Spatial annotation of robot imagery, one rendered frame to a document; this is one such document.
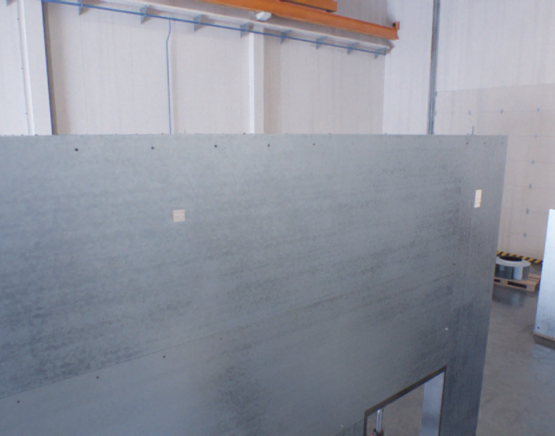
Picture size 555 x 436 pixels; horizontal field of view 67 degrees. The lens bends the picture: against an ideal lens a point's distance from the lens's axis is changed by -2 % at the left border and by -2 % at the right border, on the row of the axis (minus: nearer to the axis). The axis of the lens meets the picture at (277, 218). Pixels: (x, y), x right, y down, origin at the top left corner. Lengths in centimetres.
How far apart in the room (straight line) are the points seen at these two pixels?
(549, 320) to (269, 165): 709
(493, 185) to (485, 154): 18
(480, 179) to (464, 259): 38
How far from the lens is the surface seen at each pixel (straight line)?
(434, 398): 241
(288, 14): 1186
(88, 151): 103
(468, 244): 218
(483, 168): 220
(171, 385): 126
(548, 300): 792
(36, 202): 102
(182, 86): 1049
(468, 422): 276
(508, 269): 1049
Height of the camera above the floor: 320
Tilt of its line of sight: 11 degrees down
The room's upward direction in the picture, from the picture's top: straight up
